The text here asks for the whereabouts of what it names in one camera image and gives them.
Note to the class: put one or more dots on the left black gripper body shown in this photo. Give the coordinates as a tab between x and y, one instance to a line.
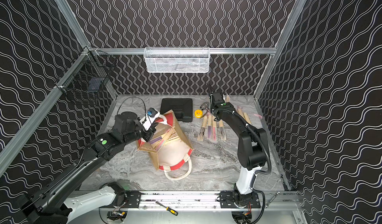
148	131

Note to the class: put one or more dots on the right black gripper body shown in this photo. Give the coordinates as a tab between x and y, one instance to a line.
215	99

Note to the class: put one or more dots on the bamboo fan purple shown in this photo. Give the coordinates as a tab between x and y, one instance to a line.
209	127

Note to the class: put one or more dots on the red jute tote bag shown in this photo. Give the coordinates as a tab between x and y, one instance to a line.
172	156

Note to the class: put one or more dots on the bamboo fan floral white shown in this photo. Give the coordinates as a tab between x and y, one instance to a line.
202	131

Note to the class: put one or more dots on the bamboo fan pink stripe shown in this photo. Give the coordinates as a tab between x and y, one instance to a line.
247	117

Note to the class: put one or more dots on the bamboo fan pink white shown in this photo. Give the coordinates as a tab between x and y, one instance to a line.
239	110

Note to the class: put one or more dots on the bamboo fan grey floral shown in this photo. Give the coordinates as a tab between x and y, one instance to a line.
222	130

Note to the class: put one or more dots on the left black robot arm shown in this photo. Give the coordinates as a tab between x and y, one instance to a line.
52	205

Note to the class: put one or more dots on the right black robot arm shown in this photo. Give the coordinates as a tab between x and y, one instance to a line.
253	150

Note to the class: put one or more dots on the folding fans bundle in bag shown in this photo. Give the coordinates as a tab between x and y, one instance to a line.
169	136

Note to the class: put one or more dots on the yellow thread seal tape spool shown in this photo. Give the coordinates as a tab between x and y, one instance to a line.
198	113

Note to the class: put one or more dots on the black plastic tool case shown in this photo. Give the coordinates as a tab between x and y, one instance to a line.
182	108

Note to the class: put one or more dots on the steel ball valve brown handle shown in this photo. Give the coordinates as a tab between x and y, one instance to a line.
205	108

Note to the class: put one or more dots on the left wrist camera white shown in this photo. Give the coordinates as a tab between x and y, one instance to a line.
150	117

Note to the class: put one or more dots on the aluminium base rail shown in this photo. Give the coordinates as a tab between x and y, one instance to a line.
215	201

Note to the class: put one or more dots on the white wire mesh basket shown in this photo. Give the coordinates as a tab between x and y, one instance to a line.
177	59

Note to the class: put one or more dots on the black wire mesh basket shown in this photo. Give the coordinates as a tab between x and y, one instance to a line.
87	86

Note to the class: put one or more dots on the yellow black handled screwdriver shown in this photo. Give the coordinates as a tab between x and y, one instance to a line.
172	211

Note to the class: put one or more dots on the aluminium frame corner post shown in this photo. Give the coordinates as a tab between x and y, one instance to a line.
288	28

